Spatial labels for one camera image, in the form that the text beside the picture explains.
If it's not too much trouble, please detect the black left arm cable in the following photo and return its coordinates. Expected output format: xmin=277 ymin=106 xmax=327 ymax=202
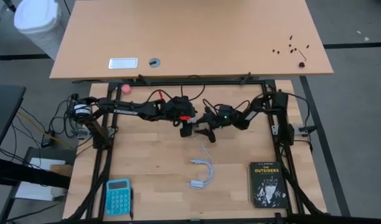
xmin=145 ymin=74 xmax=207 ymax=103

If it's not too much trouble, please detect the black paperback book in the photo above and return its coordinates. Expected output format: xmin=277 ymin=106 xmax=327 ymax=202
xmin=248 ymin=161 xmax=290 ymax=210

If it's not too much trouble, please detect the white rectangular desk plate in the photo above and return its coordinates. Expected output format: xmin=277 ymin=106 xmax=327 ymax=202
xmin=108 ymin=57 xmax=139 ymax=70

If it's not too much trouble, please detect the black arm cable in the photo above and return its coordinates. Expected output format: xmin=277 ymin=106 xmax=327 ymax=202
xmin=202 ymin=98 xmax=251 ymax=116
xmin=145 ymin=74 xmax=207 ymax=103

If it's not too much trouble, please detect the black pen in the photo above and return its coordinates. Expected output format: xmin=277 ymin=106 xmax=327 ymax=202
xmin=129 ymin=186 xmax=135 ymax=220

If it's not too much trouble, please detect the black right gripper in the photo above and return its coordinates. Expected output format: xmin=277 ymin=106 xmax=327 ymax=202
xmin=195 ymin=106 xmax=225 ymax=144

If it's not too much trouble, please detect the metal lamp base with socket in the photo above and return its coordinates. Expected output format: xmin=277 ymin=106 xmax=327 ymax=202
xmin=192 ymin=123 xmax=205 ymax=139

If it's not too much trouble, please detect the white power cable with switch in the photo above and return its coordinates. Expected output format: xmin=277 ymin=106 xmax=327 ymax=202
xmin=187 ymin=143 xmax=216 ymax=190

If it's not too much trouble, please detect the white box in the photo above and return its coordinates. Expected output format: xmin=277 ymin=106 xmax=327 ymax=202
xmin=14 ymin=157 xmax=68 ymax=202

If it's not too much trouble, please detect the black power brick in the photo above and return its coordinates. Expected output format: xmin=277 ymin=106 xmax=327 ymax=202
xmin=40 ymin=130 xmax=57 ymax=149

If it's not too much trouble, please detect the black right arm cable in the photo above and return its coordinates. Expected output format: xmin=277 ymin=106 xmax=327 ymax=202
xmin=202 ymin=98 xmax=251 ymax=116

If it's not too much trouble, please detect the black side desk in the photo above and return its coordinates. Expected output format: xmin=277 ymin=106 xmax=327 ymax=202
xmin=0 ymin=83 xmax=27 ymax=158

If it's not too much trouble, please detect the white trash bin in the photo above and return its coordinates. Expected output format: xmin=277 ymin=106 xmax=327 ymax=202
xmin=12 ymin=0 xmax=67 ymax=60

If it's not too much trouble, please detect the light wooden desk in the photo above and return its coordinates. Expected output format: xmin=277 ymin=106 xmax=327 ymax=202
xmin=49 ymin=0 xmax=334 ymax=80

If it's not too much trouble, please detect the teal desk calculator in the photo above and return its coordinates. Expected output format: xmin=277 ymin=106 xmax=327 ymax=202
xmin=104 ymin=178 xmax=132 ymax=217

